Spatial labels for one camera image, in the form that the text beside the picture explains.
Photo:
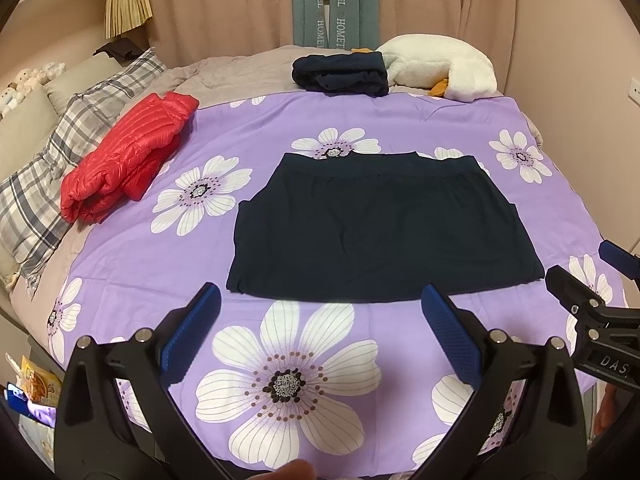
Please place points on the white wall power strip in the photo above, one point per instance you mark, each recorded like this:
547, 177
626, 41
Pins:
635, 91

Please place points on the blue packet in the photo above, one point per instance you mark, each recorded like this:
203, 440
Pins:
17, 397

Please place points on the purple floral duvet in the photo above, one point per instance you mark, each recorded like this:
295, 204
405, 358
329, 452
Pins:
240, 115

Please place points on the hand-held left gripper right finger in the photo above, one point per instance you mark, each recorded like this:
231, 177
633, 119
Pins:
450, 332

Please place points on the row of small plush toys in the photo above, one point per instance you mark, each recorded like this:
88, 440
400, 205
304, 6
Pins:
22, 85

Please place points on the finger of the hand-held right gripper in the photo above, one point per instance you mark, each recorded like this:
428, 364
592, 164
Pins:
575, 292
620, 257

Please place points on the white plush goose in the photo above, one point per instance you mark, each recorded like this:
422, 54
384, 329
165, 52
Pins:
470, 75

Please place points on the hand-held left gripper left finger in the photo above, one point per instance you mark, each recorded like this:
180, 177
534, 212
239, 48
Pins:
192, 330

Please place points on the red down jacket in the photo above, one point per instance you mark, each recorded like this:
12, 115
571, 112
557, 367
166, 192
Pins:
125, 155

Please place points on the folded navy clothes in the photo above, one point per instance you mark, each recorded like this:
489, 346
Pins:
340, 75

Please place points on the beige pillow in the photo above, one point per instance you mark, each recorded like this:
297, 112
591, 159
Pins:
25, 130
75, 80

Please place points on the orange snack packet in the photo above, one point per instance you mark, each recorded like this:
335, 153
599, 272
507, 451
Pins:
42, 380

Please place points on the pink curtain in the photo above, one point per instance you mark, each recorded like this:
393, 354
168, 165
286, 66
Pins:
210, 5

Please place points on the navy zip jacket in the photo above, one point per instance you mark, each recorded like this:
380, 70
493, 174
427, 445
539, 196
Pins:
380, 230

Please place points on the grey plaid pillow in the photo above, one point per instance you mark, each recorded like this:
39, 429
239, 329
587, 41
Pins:
75, 125

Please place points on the person's left hand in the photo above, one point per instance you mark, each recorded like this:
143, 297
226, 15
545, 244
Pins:
296, 472

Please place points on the teal printed curtain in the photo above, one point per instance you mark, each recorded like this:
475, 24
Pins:
360, 5

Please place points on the dark brown cloth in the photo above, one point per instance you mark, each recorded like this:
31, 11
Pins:
120, 49

